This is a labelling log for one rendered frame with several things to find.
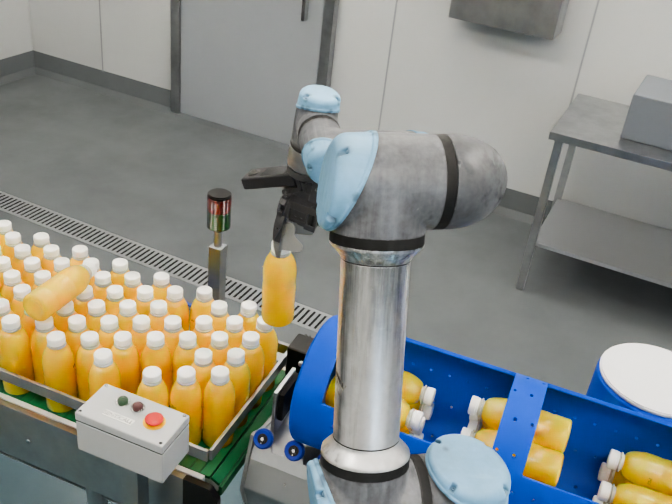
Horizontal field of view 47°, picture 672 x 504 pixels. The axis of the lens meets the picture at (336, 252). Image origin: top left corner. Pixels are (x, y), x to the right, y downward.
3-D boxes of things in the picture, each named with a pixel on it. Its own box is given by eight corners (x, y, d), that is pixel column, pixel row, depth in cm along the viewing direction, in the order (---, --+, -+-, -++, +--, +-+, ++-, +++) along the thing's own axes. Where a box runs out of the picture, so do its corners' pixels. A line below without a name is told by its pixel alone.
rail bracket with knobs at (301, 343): (306, 392, 195) (309, 360, 189) (280, 383, 197) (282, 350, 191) (321, 369, 203) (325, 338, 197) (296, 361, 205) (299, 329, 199)
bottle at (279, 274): (262, 329, 165) (264, 259, 154) (260, 308, 170) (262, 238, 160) (295, 328, 166) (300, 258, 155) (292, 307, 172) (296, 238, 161)
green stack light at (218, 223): (223, 234, 205) (223, 218, 203) (201, 227, 207) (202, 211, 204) (234, 224, 210) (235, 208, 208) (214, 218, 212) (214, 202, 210)
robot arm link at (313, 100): (302, 103, 131) (296, 78, 137) (292, 158, 137) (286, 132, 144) (347, 107, 132) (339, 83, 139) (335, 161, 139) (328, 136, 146)
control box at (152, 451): (162, 484, 152) (161, 446, 147) (77, 449, 158) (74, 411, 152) (189, 451, 160) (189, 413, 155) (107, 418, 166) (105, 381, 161)
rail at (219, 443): (211, 461, 165) (212, 450, 164) (208, 459, 165) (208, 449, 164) (291, 356, 198) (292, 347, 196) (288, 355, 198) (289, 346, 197)
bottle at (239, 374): (246, 431, 181) (250, 369, 171) (216, 429, 180) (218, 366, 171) (249, 410, 187) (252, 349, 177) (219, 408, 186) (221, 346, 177)
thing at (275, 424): (279, 437, 176) (283, 396, 170) (269, 434, 177) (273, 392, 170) (297, 411, 184) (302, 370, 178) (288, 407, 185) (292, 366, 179)
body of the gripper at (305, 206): (312, 236, 148) (324, 184, 141) (271, 221, 149) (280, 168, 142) (326, 216, 154) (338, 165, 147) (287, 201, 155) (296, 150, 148)
